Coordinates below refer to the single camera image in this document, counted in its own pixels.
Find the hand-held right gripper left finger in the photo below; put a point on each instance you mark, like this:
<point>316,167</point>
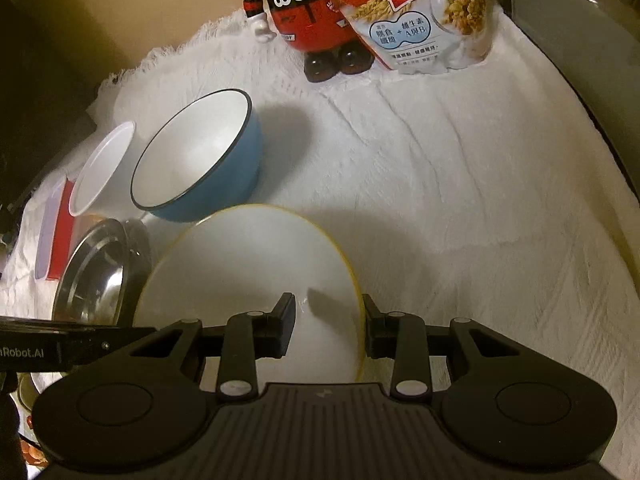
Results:
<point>282,325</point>

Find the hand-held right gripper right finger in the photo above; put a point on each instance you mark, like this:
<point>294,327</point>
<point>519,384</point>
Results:
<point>371,330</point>

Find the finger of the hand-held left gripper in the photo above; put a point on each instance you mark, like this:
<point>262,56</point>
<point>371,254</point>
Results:
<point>125,340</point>

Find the white plate with yellow rim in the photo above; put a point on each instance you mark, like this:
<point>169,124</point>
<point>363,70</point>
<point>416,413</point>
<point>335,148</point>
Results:
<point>240,260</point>

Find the white plastic bowl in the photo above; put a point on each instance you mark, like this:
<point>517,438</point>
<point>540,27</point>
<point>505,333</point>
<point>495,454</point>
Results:
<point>100,170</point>

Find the stainless steel plate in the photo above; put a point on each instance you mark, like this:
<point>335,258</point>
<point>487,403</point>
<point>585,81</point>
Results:
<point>95,270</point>

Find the red container with clear lid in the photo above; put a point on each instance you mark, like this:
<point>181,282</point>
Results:
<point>52,230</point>

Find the white fringed cloth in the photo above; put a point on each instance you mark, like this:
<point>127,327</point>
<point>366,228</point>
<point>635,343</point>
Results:
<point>450,185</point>

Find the blue bowl with white inside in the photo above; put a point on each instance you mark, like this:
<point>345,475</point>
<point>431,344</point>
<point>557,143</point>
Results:
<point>192,160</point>

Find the dark furniture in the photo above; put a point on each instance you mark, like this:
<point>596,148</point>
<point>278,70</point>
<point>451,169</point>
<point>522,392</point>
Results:
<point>35,60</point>

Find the red and black figure toy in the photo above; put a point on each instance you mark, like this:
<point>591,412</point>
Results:
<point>300,15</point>

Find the white and red cereal bag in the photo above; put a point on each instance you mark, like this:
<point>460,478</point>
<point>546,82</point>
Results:
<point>430,20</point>

